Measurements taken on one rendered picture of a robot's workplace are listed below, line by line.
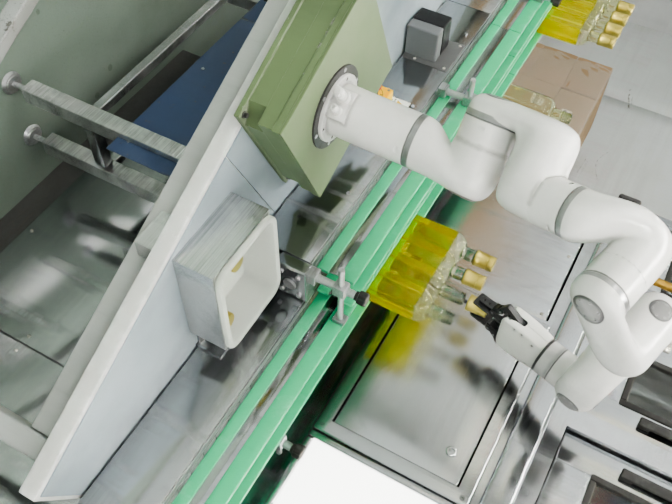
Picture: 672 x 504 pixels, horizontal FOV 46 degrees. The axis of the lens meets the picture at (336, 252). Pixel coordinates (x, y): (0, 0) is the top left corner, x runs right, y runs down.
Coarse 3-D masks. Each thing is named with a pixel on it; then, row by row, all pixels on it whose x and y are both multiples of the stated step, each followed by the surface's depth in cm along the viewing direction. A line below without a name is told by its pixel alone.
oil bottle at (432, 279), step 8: (392, 256) 166; (400, 256) 166; (408, 256) 167; (384, 264) 165; (392, 264) 165; (400, 264) 165; (408, 264) 165; (416, 264) 165; (424, 264) 165; (392, 272) 164; (400, 272) 164; (408, 272) 164; (416, 272) 164; (424, 272) 164; (432, 272) 164; (440, 272) 164; (408, 280) 163; (416, 280) 163; (424, 280) 163; (432, 280) 163; (440, 280) 163; (432, 288) 162; (440, 288) 163
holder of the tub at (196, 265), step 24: (216, 216) 132; (240, 216) 132; (264, 216) 133; (192, 240) 129; (216, 240) 129; (240, 240) 129; (192, 264) 126; (216, 264) 126; (192, 288) 130; (192, 312) 137; (216, 312) 132; (216, 336) 140
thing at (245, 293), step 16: (272, 224) 135; (256, 240) 141; (272, 240) 138; (240, 256) 128; (256, 256) 145; (272, 256) 142; (224, 272) 125; (240, 272) 149; (256, 272) 149; (272, 272) 146; (224, 288) 145; (240, 288) 148; (256, 288) 149; (272, 288) 149; (224, 304) 130; (240, 304) 146; (256, 304) 147; (224, 320) 133; (240, 320) 145; (224, 336) 137; (240, 336) 143
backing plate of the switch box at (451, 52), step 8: (448, 48) 188; (456, 48) 188; (408, 56) 186; (416, 56) 186; (440, 56) 187; (448, 56) 187; (456, 56) 187; (424, 64) 185; (432, 64) 185; (440, 64) 185; (448, 64) 185
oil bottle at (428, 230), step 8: (416, 216) 173; (416, 224) 172; (424, 224) 172; (432, 224) 172; (440, 224) 172; (408, 232) 171; (416, 232) 171; (424, 232) 171; (432, 232) 171; (440, 232) 171; (448, 232) 171; (456, 232) 171; (432, 240) 169; (440, 240) 169; (448, 240) 169; (456, 240) 169; (464, 240) 170; (448, 248) 168; (456, 248) 168; (464, 248) 170; (456, 256) 169
